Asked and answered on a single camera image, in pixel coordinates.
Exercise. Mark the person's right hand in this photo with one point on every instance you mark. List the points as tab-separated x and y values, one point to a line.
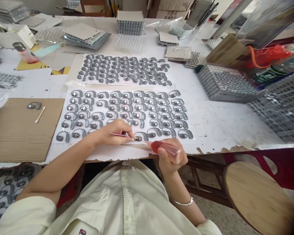
172	165

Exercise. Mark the card-topped square tray stack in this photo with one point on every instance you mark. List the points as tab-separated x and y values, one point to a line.
130	20

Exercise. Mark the white cardboard box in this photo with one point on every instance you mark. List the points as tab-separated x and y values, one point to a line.
12	35

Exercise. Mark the large clear plastic bag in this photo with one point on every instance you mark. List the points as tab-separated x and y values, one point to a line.
272	22

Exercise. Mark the flat tray stack with card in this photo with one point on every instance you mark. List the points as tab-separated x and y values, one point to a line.
181	52

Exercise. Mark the large array of grey ear hooks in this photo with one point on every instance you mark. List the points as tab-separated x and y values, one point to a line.
127	110

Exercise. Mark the loose trays of metal parts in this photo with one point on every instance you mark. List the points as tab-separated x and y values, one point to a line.
1	79

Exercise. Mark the tray of ear hooks under table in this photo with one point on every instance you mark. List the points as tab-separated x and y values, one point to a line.
7	186

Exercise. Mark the thin pink pick tool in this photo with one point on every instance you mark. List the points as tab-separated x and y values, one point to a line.
120	134

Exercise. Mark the brown cardboard sheet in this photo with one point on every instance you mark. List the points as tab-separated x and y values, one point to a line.
22	132

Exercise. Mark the grey card sheets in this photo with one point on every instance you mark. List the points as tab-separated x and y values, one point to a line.
40	21

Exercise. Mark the small array of grey ear hooks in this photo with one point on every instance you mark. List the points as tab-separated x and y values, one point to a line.
125	69

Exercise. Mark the empty clear blister tray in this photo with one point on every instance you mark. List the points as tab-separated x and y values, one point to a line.
131	43

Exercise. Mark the tall stack of blister trays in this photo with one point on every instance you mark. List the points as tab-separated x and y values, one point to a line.
279	110

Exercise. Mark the person's left hand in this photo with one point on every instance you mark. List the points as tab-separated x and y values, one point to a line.
110	132

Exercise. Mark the yellow and black paper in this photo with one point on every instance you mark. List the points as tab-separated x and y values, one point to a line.
39	67

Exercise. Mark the small tray stack with card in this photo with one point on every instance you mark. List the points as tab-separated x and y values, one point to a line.
167	38

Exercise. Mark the person's body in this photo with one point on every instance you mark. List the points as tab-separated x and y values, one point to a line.
122	203

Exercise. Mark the pile of trays with sheets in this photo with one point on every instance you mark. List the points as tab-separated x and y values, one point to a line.
8	9

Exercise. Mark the squeeze bottle of red liquid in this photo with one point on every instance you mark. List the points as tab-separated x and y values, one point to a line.
159	146

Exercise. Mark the skewed tray stack with card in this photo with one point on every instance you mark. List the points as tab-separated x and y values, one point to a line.
85	34

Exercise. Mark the single grey ear hook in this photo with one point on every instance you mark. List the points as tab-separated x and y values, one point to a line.
34	105

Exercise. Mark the wide white backing sheet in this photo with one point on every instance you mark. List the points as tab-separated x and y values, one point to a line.
201	122

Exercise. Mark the metal-capped bottle of red liquid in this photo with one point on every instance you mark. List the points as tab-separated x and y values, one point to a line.
27	55

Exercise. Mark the wooden chair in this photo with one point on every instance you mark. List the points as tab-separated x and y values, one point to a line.
94	7

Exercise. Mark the narrow white backing sheet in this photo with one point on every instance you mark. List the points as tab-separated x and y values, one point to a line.
74	71

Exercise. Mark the green plastic bottle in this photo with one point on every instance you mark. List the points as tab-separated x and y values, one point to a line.
267	74

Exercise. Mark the upright brown cardboard sheets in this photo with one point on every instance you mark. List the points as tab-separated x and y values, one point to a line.
227	52

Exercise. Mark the clear bag of metal parts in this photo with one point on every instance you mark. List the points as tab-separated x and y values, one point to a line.
183	31

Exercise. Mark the teal paper sheet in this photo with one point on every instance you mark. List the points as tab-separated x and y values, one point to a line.
47	51

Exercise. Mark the low stack of blister trays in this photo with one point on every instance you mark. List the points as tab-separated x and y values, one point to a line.
225	83

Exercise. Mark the cotton swab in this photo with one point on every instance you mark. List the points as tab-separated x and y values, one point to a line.
40	115

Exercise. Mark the cardboard cartons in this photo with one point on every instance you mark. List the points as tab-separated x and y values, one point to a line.
170	8

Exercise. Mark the round wooden stool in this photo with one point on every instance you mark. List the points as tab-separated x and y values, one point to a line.
257	198

